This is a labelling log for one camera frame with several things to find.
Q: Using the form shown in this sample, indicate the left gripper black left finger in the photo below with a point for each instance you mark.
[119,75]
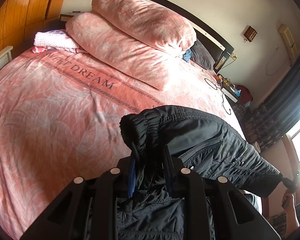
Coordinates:
[85,209]

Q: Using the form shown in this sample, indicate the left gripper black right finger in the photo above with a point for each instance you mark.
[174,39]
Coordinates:
[213,208]

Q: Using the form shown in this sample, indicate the black pants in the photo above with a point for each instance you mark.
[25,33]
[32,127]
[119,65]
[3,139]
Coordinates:
[205,143]

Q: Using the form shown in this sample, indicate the person's right hand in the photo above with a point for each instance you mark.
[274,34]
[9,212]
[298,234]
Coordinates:
[292,223]

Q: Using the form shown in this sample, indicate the pink bed cover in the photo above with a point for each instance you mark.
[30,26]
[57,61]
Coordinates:
[59,119]

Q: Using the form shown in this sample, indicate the dark patterned curtain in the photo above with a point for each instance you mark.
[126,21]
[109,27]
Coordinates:
[276,115]

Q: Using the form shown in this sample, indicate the red cloth on nightstand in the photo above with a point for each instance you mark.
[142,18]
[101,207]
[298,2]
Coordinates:
[245,94]

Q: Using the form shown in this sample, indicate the cluttered nightstand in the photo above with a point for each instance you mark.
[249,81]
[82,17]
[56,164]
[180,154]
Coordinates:
[228,88]

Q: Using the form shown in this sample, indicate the grey pillow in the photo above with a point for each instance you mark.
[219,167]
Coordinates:
[201,56]

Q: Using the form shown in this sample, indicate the dark bed headboard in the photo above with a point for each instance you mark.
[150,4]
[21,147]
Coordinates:
[218,47]

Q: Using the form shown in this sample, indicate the blue cloth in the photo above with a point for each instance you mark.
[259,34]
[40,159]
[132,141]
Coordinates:
[187,55]

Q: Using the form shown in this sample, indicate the small white stool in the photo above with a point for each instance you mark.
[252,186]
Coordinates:
[5,56]

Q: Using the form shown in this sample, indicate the white pink folded towel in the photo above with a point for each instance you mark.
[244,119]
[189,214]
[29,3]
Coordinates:
[55,40]

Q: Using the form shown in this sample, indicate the folded pink duvet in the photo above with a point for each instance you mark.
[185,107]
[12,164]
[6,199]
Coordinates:
[137,37]

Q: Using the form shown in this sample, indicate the wooden wardrobe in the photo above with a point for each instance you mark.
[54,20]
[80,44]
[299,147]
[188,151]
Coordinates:
[20,20]

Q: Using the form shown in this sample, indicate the wooden wall lamp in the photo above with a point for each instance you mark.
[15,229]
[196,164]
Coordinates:
[250,34]

